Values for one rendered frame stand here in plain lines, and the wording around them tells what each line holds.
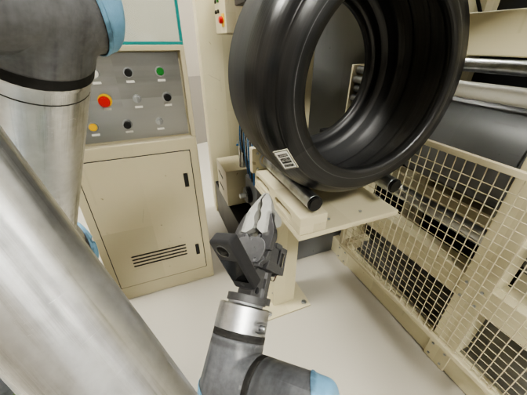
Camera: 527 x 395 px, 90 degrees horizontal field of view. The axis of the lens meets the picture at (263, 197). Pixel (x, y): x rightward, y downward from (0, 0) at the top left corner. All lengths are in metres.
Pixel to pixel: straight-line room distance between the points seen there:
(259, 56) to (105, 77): 0.82
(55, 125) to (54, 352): 0.27
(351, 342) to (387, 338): 0.19
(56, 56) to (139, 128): 0.98
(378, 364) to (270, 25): 1.41
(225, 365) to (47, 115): 0.41
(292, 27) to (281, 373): 0.57
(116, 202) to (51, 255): 1.19
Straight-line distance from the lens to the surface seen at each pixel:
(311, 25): 0.58
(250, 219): 0.53
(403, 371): 1.56
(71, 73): 0.38
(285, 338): 1.51
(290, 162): 0.64
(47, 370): 0.24
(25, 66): 0.37
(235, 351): 0.47
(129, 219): 1.45
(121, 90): 1.30
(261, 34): 0.60
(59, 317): 0.23
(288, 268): 1.43
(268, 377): 0.44
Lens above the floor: 1.28
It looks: 30 degrees down
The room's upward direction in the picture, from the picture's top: straight up
